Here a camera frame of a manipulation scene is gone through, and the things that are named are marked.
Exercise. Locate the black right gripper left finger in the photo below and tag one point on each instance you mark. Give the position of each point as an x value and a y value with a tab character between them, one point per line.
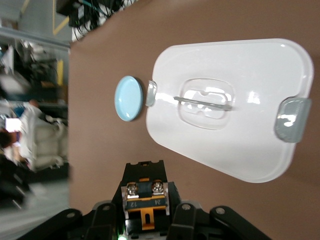
100	225

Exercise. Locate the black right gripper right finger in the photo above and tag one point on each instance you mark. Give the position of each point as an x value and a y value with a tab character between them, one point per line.
195	225

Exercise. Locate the black orange switch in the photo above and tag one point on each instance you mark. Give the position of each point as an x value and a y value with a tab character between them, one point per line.
145	200

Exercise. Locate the white lidded storage box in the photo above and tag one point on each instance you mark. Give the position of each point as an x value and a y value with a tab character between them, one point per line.
250	150

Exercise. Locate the seated person in white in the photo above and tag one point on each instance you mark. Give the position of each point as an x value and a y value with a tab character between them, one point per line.
42	140

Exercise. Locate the blue round plate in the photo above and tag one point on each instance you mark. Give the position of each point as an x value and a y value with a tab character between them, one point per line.
128	98

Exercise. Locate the grey box latch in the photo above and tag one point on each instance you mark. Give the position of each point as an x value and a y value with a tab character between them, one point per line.
291	120
151	93

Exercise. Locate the grey background metal beam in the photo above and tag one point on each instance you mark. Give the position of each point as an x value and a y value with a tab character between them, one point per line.
30	37

